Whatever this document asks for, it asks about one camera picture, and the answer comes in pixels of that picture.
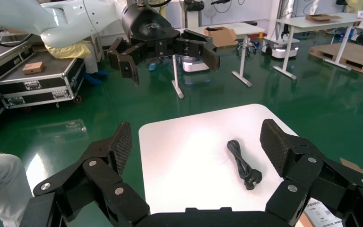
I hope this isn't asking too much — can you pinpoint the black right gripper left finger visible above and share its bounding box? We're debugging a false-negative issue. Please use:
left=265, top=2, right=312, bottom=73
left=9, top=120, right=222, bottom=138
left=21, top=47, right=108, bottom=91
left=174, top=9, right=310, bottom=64
left=33, top=121, right=151, bottom=227

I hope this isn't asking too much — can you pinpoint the white machine with black head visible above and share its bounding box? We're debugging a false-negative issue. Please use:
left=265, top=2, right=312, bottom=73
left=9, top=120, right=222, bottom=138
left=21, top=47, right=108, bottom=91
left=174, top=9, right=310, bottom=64
left=179, top=0, right=205, bottom=29

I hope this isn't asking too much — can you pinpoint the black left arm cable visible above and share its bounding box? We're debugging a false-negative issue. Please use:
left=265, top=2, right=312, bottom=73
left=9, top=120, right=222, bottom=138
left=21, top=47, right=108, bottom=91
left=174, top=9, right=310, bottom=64
left=0, top=33, right=34, bottom=48

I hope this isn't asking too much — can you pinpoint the white table with open carton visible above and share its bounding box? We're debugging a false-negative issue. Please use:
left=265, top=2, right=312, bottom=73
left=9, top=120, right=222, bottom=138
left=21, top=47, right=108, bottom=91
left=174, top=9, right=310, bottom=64
left=171, top=22, right=266, bottom=99

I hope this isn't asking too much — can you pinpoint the black power cable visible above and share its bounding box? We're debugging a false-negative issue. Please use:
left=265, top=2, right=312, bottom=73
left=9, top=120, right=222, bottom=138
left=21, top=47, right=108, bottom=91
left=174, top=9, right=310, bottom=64
left=226, top=139, right=263, bottom=191

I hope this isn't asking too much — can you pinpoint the small closed cardboard box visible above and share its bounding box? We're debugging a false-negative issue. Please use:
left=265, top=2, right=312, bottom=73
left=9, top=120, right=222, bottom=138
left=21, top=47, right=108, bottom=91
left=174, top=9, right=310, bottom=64
left=22, top=61, right=44, bottom=76

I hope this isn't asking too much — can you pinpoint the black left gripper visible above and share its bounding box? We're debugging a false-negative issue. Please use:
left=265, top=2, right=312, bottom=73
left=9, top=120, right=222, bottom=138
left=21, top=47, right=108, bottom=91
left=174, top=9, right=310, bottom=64
left=107, top=3, right=221, bottom=87

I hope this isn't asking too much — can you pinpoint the person in grey trousers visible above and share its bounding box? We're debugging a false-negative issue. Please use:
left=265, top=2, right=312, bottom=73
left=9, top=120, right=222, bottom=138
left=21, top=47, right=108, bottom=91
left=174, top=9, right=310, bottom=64
left=0, top=153, right=34, bottom=227

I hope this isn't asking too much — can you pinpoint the flat brown cardboard carton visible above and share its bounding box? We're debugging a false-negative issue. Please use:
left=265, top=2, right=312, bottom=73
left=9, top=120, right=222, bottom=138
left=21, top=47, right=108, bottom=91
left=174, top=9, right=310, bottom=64
left=305, top=14, right=342, bottom=23

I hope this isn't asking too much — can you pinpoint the white printed leaflet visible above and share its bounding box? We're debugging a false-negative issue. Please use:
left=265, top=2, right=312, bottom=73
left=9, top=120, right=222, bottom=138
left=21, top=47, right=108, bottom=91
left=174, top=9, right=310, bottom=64
left=303, top=198, right=343, bottom=227

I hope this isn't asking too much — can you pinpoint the open brown cardboard carton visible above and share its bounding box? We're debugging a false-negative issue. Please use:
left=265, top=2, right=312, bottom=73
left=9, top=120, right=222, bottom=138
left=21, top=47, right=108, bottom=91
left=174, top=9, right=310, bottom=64
left=203, top=26, right=239, bottom=48

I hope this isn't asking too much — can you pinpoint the person in yellow coat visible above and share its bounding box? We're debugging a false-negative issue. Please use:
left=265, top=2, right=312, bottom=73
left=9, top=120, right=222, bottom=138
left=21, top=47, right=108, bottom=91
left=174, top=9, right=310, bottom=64
left=44, top=40, right=110, bottom=86
left=344, top=0, right=363, bottom=14

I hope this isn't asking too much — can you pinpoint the black aluminium-edged flight case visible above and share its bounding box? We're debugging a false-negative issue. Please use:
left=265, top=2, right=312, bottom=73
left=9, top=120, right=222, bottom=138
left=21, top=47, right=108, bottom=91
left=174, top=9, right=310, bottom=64
left=0, top=50, right=85, bottom=110

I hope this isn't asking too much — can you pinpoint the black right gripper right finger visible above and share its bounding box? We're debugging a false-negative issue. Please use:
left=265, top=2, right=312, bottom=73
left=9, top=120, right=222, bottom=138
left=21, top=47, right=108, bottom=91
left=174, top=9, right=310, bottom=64
left=259, top=118, right=363, bottom=226

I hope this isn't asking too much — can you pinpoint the white table with flat carton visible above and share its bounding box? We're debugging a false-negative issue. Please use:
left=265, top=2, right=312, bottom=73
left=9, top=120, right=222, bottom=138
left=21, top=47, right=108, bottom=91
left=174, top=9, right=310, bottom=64
left=273, top=12, right=363, bottom=80

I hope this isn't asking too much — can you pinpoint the large black flight case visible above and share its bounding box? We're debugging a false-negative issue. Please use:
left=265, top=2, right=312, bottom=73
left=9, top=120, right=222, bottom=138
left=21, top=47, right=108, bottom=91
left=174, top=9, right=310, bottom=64
left=0, top=42, right=35, bottom=135

